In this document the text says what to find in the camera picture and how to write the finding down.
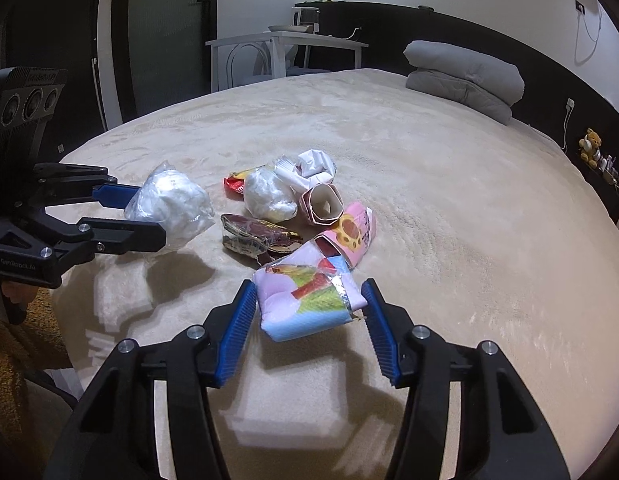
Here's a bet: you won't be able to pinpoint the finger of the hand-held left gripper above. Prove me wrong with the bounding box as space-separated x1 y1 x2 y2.
34 161 143 211
42 205 169 263

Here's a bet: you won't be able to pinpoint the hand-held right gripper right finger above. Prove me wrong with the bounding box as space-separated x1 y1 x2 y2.
361 279 573 480

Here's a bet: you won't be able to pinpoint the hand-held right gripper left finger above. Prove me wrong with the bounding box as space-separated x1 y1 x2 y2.
42 279 259 480

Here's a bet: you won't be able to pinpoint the clear bag with white tissue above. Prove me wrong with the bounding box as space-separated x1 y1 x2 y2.
124 160 215 252

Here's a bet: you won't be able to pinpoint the pink colourful snack bag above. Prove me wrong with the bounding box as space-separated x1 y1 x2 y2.
253 252 369 343

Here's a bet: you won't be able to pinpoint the white plastic bag ball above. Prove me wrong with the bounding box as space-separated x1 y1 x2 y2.
244 167 299 223

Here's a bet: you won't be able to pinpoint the white paper package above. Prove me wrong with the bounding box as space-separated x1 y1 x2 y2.
294 149 338 187

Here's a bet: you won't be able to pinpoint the person's left hand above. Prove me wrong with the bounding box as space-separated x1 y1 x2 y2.
0 280 39 327

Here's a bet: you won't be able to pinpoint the brown snack wrapper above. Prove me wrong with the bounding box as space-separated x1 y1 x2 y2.
220 213 304 267

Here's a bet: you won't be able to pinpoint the bed with beige blanket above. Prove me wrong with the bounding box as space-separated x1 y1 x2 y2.
50 66 619 480

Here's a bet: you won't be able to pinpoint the pink paper cup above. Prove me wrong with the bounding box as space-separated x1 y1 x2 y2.
313 201 379 272

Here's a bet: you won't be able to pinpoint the red snack wrapper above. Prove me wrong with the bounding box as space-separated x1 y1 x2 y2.
224 171 249 197

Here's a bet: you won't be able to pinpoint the brown patterned cloth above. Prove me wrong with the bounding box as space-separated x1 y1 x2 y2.
0 305 83 413

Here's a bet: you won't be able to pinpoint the white pleated paper cup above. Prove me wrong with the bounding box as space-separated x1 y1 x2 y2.
274 156 301 182

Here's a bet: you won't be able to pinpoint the frosted glass door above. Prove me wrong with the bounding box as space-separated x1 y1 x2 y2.
96 0 221 132

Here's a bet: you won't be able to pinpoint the white chair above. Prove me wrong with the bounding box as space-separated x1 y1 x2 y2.
226 42 271 87

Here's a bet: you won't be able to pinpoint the white table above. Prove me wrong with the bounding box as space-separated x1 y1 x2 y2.
206 30 369 94

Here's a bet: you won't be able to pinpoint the grey pillows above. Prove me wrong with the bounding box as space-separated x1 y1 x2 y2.
403 40 525 127

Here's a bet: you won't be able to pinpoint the teddy bear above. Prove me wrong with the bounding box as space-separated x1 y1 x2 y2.
577 128 605 169

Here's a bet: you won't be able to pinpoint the black headboard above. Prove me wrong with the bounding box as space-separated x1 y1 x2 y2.
294 0 619 223

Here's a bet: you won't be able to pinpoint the small appliance with white frame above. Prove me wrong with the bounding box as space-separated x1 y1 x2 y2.
291 4 321 36

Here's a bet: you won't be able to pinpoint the white charger with cable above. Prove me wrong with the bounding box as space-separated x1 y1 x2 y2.
561 98 577 153

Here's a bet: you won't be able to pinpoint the white hanging cable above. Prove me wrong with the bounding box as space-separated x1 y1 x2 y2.
574 10 606 67

